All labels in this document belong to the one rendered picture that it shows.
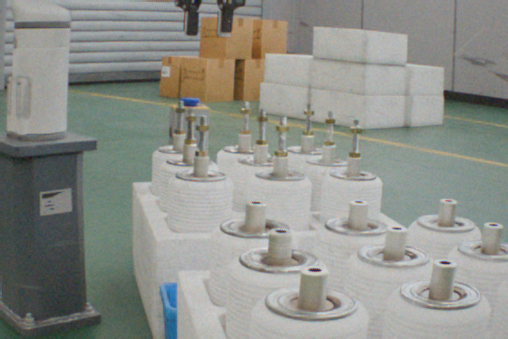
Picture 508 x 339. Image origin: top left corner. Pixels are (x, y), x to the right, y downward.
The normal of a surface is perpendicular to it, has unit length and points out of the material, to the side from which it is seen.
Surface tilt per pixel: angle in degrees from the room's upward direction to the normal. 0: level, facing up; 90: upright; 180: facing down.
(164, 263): 90
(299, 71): 90
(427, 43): 90
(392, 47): 90
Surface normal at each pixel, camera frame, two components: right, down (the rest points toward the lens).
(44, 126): 0.49, 0.18
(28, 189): -0.05, 0.18
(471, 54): -0.74, 0.09
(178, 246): 0.24, 0.18
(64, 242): 0.67, 0.16
